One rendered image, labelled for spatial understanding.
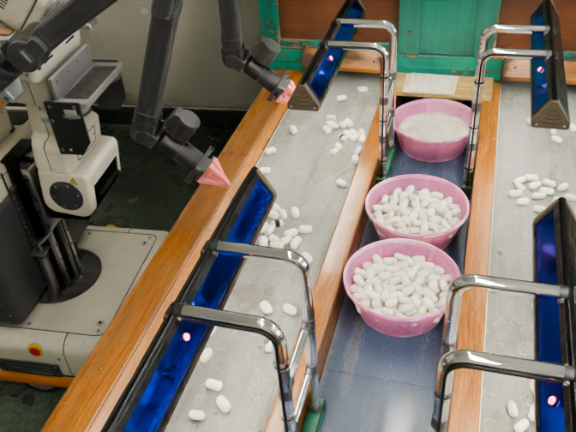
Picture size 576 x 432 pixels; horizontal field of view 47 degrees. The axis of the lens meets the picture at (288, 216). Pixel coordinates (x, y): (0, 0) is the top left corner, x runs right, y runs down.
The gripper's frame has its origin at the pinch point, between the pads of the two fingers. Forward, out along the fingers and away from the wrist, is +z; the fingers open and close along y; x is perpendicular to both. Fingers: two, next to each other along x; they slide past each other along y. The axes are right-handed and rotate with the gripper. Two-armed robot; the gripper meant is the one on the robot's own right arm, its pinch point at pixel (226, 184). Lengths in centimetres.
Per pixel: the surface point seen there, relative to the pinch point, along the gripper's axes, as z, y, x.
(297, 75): 4, 82, 11
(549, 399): 41, -68, -64
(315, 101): 3.7, 8.8, -30.2
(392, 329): 45, -27, -19
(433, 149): 45, 45, -21
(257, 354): 23.2, -42.2, -4.5
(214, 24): -36, 165, 67
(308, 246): 24.9, -6.4, -5.4
